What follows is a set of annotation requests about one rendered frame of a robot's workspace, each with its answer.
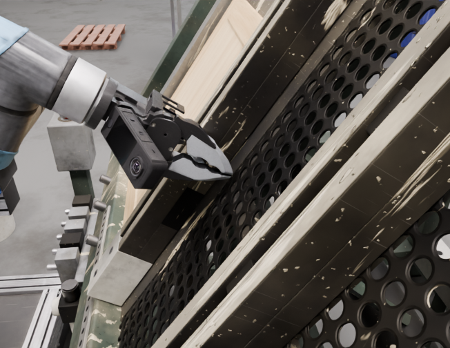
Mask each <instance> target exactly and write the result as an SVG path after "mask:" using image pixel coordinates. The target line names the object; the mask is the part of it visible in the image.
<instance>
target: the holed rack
mask: <svg viewBox="0 0 450 348"><path fill-rule="evenodd" d="M109 214H110V206H108V208H107V209H106V210H105V212H104V215H103V219H102V223H101V230H100V234H99V240H98V244H97V250H96V254H95V261H94V265H93V268H95V266H96V264H97V263H98V261H99V260H100V258H101V257H102V253H103V249H104V242H105V237H106V230H107V226H108V218H109ZM92 270H93V269H92ZM94 300H95V298H94V297H91V296H88V297H87V301H86V307H85V311H84V317H83V321H82V325H81V332H80V336H79V342H78V346H77V348H86V344H87V339H88V332H89V328H90V320H91V316H92V308H93V305H94Z"/></svg>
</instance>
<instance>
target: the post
mask: <svg viewBox="0 0 450 348"><path fill-rule="evenodd" d="M69 173H70V179H71V182H72V187H73V191H74V194H75V196H76V195H92V200H94V198H95V193H94V189H93V186H92V180H91V176H90V170H83V171H69Z"/></svg>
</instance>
